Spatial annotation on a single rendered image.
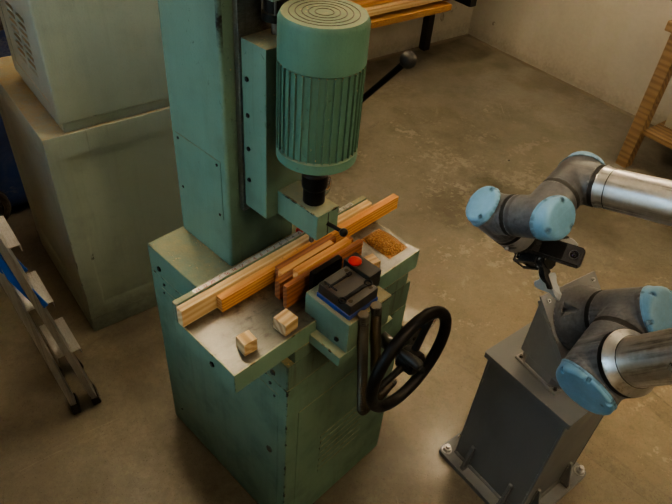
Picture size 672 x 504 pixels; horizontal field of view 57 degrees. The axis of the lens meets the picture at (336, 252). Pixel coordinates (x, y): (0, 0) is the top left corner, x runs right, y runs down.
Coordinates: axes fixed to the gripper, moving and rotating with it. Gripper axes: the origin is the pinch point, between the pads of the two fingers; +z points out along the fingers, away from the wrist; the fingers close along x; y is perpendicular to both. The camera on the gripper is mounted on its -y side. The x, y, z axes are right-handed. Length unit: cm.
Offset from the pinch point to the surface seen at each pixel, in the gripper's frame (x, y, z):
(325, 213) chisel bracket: 13, 27, -56
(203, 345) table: 50, 33, -67
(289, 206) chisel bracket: 14, 36, -60
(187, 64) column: -4, 43, -94
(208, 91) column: 1, 39, -88
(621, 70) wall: -220, 138, 187
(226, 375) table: 54, 27, -62
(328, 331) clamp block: 37, 22, -46
